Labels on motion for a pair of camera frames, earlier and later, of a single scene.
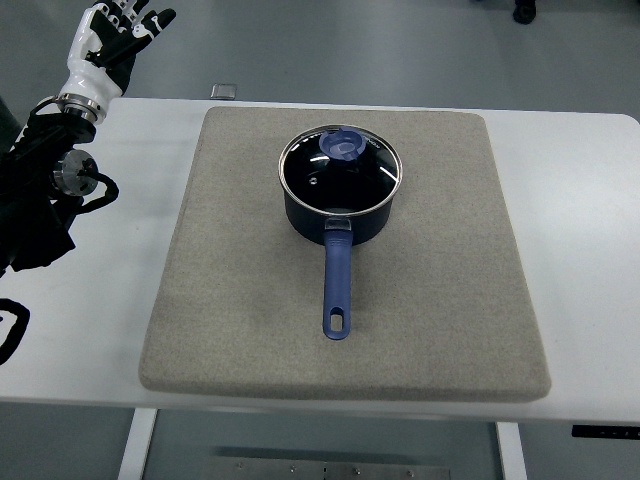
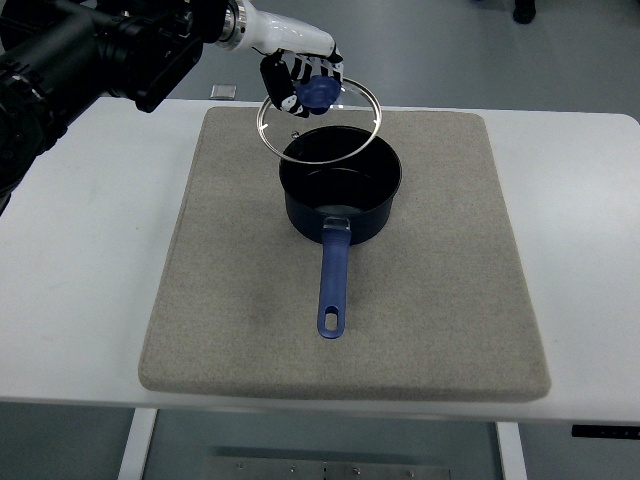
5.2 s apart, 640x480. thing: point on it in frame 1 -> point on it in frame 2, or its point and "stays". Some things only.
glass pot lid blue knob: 340,169 -> 346,127
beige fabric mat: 441,305 stays
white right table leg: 512,451 stays
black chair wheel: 525,11 stays
